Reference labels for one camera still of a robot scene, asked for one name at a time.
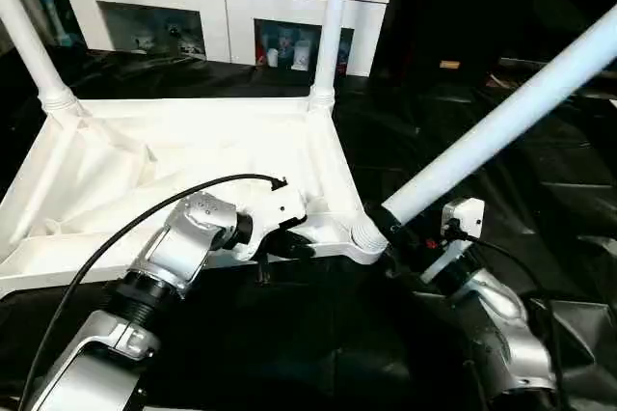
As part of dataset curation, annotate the white plastic table top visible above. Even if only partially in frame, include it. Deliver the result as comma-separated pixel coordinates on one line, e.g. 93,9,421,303
0,96,389,299

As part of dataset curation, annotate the white plastic table leg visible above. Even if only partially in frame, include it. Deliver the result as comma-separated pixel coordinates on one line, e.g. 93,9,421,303
308,0,355,116
351,4,617,263
0,0,81,115

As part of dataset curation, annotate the black work mat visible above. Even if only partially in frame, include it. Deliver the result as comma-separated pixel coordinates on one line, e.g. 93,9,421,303
0,44,617,411

